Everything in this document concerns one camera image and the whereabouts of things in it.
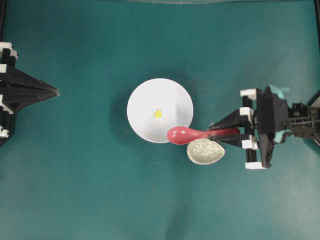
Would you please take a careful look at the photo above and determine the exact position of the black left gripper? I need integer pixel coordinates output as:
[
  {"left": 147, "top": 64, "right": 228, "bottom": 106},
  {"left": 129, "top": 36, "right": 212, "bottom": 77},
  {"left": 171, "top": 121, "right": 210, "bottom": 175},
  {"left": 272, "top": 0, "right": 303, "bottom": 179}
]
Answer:
[{"left": 0, "top": 42, "right": 60, "bottom": 147}]

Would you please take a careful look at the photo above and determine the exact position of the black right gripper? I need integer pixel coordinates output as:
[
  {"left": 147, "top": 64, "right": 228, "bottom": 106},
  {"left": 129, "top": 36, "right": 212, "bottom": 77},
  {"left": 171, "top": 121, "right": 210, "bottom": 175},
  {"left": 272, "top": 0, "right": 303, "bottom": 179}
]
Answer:
[{"left": 209, "top": 85, "right": 291, "bottom": 169}]

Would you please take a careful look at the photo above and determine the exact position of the red plastic spoon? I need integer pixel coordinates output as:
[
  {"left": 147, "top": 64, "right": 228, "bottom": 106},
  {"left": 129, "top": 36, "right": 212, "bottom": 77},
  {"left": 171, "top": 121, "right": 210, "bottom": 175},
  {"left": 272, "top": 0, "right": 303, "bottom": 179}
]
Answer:
[{"left": 166, "top": 126, "right": 240, "bottom": 145}]

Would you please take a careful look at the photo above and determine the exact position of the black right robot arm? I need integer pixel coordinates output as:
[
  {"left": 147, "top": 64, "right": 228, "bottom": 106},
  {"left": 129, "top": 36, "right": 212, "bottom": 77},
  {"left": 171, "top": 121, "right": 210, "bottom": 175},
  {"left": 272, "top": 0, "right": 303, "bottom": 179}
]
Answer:
[{"left": 208, "top": 85, "right": 320, "bottom": 170}]

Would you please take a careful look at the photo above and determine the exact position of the yellow hexagonal prism block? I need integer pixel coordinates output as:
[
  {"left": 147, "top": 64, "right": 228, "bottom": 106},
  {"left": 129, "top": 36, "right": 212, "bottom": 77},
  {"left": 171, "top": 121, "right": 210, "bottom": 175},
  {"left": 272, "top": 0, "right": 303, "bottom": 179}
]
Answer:
[{"left": 153, "top": 109, "right": 163, "bottom": 119}]

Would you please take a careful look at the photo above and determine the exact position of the white round bowl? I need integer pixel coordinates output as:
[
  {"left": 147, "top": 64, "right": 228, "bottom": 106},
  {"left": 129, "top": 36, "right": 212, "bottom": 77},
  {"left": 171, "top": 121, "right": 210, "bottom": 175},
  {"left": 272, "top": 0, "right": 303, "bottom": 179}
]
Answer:
[{"left": 126, "top": 78, "right": 194, "bottom": 144}]

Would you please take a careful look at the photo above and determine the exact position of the green table mat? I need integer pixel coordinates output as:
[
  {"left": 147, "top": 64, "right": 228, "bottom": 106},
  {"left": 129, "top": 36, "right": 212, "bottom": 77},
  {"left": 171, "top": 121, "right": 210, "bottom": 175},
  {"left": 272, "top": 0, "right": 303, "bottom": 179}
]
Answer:
[{"left": 0, "top": 0, "right": 320, "bottom": 240}]

